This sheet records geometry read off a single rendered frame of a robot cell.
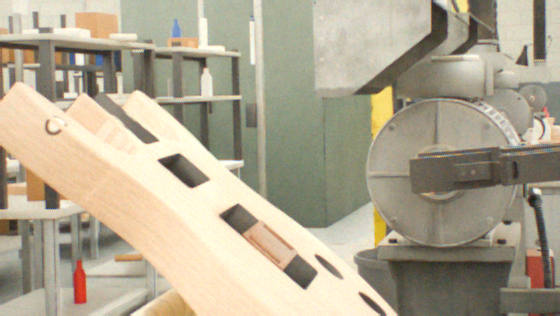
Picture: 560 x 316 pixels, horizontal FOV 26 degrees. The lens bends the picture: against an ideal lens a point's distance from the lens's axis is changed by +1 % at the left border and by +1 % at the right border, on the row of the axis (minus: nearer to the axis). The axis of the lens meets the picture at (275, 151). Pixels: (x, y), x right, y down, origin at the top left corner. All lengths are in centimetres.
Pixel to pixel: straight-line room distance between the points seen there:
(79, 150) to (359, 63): 87
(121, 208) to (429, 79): 119
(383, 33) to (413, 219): 42
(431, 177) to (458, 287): 120
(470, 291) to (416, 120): 36
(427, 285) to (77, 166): 135
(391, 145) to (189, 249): 113
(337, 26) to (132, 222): 86
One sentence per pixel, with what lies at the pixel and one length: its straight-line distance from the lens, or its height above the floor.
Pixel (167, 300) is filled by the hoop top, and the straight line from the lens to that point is 110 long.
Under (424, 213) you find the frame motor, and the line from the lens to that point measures 204.
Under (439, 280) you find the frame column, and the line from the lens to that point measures 221.
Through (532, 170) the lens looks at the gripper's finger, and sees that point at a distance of 99.
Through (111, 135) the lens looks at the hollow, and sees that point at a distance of 107.
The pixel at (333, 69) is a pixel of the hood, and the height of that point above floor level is 143.
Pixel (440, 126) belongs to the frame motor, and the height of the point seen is 133.
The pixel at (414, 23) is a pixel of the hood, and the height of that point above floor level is 149.
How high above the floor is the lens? 140
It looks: 3 degrees down
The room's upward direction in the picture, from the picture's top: 1 degrees counter-clockwise
